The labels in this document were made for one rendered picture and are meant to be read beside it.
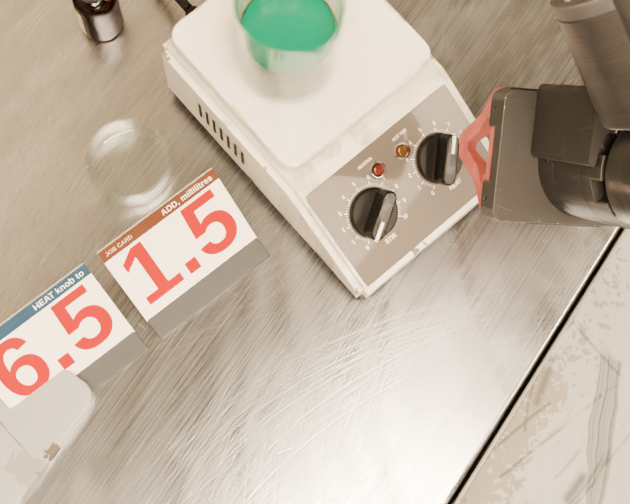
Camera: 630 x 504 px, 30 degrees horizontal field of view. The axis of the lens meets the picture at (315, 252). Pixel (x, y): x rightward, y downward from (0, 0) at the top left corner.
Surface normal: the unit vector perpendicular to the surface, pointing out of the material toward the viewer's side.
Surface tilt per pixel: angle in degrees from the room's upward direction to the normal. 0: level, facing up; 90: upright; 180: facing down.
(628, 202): 85
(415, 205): 30
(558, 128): 71
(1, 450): 0
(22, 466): 0
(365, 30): 0
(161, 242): 40
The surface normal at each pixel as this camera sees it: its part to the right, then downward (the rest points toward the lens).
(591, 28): -0.65, 0.55
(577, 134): -0.93, -0.03
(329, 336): 0.04, -0.26
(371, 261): 0.36, 0.14
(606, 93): -0.77, 0.54
